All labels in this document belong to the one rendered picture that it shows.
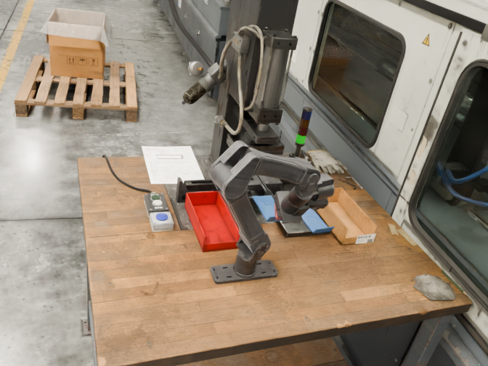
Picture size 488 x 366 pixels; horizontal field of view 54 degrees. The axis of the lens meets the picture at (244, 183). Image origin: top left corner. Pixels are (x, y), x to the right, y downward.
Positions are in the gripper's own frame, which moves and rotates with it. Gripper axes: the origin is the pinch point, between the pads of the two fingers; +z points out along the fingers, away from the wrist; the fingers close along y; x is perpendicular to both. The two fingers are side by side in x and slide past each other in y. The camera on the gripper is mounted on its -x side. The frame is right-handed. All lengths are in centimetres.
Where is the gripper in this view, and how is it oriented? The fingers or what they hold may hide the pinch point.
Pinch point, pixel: (278, 217)
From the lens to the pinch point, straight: 153.4
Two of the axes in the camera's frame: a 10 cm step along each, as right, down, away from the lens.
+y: -1.9, -8.9, 4.1
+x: -9.3, 0.3, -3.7
